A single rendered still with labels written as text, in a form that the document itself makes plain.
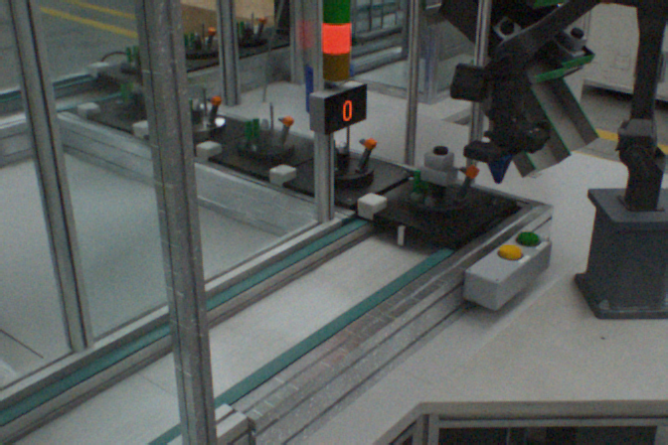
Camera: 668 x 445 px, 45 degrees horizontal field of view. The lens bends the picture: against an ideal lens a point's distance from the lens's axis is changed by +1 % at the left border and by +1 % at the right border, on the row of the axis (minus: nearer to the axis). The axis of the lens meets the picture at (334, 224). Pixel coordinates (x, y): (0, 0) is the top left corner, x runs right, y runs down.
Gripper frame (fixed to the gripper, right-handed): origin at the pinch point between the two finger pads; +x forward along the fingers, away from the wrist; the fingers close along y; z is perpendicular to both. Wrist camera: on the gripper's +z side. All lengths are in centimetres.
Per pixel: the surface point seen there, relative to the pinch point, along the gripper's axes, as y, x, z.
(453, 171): 0.0, 3.8, -10.2
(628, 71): 403, 88, -126
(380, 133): 51, 23, -68
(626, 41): 404, 69, -131
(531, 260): -6.6, 13.5, 11.9
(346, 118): -19.6, -9.7, -22.2
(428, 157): -2.5, 1.2, -14.6
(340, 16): -20.8, -28.6, -22.9
